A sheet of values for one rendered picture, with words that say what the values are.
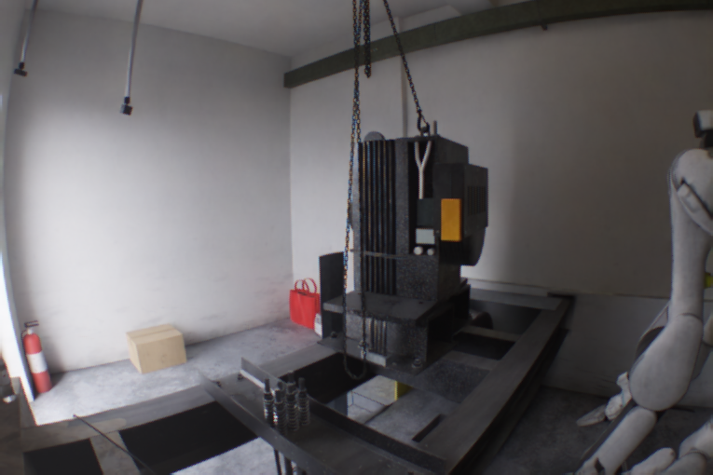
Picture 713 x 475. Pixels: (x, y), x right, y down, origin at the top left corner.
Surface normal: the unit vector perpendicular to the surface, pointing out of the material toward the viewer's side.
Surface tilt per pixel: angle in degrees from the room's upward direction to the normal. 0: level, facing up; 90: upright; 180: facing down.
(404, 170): 90
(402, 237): 90
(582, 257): 90
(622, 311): 90
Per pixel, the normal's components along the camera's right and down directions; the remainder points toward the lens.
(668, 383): -0.67, 0.07
